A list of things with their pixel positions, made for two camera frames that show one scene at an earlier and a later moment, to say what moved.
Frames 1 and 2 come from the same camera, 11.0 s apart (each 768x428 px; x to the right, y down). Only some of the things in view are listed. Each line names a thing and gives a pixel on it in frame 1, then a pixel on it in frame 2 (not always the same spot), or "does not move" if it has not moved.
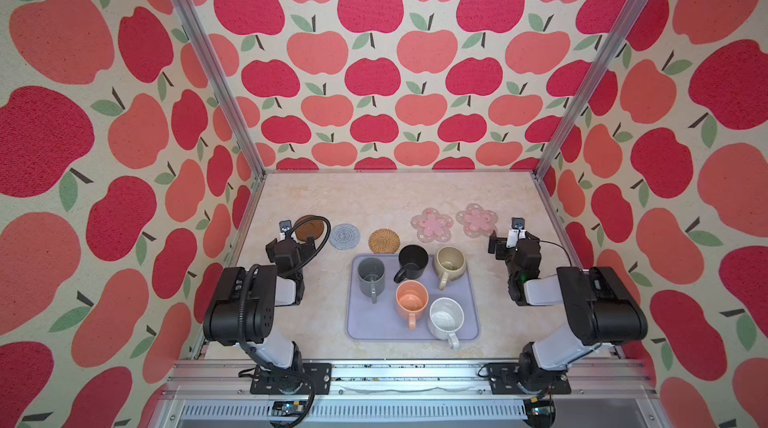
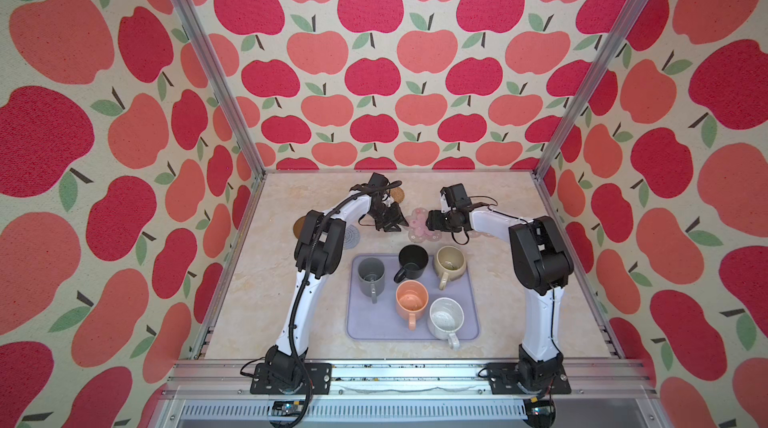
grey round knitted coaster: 344,236 does not move
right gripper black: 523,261 → 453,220
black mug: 413,259 does not move
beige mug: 449,264 does not move
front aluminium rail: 217,394 does not move
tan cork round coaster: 384,241 → 397,194
